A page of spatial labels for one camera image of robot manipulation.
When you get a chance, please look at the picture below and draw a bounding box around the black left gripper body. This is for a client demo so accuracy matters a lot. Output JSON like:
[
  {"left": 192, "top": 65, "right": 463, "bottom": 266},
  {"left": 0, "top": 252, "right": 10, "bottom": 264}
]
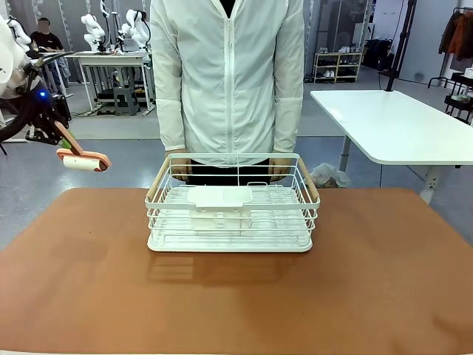
[{"left": 21, "top": 85, "right": 72, "bottom": 131}]

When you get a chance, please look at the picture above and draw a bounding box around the pink handled lint roller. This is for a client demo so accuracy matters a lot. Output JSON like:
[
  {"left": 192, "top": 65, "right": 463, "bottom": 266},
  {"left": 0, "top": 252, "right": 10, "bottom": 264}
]
[{"left": 53, "top": 121, "right": 112, "bottom": 174}]

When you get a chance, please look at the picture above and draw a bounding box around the person's left forearm white sleeve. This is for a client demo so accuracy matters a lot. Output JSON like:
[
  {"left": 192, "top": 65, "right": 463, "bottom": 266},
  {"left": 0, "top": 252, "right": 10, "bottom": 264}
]
[{"left": 273, "top": 96, "right": 300, "bottom": 154}]

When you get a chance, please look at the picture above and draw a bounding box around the person's right forearm white sleeve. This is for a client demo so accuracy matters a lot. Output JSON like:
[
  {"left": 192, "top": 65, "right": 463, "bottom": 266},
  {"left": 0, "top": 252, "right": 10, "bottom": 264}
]
[{"left": 154, "top": 98, "right": 188, "bottom": 152}]

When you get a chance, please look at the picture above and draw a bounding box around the person's right hand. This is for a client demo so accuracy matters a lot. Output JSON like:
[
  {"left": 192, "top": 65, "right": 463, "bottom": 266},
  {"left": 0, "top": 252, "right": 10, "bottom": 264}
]
[{"left": 171, "top": 149, "right": 193, "bottom": 183}]

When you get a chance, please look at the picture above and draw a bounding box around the person's left hand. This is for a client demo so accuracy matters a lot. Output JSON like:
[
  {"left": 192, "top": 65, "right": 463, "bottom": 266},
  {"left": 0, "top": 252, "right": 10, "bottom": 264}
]
[{"left": 268, "top": 150, "right": 291, "bottom": 183}]

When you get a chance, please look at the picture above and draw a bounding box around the seated person in black shirt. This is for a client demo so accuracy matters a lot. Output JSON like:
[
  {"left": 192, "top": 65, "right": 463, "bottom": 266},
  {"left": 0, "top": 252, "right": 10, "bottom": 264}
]
[{"left": 29, "top": 17, "right": 71, "bottom": 89}]

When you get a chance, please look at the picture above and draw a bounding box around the grey step stool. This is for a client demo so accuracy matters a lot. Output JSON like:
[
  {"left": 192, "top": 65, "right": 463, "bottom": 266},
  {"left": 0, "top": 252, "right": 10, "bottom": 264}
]
[{"left": 112, "top": 85, "right": 140, "bottom": 117}]

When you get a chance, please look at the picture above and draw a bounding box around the white desk with robots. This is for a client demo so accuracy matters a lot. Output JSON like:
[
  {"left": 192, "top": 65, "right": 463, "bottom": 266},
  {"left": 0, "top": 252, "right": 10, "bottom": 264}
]
[{"left": 65, "top": 50, "right": 155, "bottom": 116}]

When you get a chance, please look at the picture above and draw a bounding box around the white plastic cutlery holder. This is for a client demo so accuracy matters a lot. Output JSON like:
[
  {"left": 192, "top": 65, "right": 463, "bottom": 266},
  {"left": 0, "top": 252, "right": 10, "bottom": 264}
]
[{"left": 186, "top": 185, "right": 253, "bottom": 230}]

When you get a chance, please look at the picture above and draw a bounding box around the person torso in white jacket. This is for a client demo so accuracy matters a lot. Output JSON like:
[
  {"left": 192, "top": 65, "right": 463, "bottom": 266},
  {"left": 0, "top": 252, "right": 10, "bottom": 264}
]
[{"left": 149, "top": 0, "right": 306, "bottom": 169}]

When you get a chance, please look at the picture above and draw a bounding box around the white plastic drip tray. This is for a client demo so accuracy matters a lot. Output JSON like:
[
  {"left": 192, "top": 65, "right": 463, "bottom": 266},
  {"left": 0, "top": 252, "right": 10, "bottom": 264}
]
[{"left": 146, "top": 234, "right": 314, "bottom": 254}]

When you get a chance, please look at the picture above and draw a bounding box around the crumpled clear plastic bag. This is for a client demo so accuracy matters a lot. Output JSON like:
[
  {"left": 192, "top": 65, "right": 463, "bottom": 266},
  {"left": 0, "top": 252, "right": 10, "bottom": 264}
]
[{"left": 310, "top": 162, "right": 352, "bottom": 189}]

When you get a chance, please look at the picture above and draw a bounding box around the wooden shoe rack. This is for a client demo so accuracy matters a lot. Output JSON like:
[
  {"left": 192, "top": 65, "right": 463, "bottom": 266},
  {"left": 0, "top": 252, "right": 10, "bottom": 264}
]
[{"left": 313, "top": 51, "right": 364, "bottom": 84}]

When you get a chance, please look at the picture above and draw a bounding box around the large white table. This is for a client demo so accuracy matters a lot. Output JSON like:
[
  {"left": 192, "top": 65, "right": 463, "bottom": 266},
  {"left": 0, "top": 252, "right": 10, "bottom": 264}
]
[{"left": 310, "top": 89, "right": 473, "bottom": 205}]

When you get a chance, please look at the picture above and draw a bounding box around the black vertical stand pole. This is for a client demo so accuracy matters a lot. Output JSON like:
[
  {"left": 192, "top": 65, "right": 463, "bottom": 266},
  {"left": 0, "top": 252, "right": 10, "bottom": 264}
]
[{"left": 386, "top": 0, "right": 417, "bottom": 92}]

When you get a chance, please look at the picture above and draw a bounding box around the black utility cart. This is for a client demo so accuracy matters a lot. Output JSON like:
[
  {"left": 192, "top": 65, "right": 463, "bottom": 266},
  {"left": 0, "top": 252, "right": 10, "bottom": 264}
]
[{"left": 445, "top": 72, "right": 473, "bottom": 125}]

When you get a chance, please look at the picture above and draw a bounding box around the clothes rack with jackets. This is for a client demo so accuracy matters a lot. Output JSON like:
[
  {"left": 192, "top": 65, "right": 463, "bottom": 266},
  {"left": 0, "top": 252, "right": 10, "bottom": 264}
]
[{"left": 428, "top": 6, "right": 473, "bottom": 89}]

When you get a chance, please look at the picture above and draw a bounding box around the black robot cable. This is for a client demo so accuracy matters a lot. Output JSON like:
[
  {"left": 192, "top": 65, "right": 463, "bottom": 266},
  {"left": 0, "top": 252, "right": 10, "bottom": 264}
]
[{"left": 0, "top": 106, "right": 36, "bottom": 143}]

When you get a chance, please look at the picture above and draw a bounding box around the white wire dish rack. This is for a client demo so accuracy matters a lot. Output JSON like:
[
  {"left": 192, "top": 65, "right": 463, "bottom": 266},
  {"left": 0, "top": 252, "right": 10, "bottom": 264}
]
[{"left": 144, "top": 152, "right": 321, "bottom": 249}]

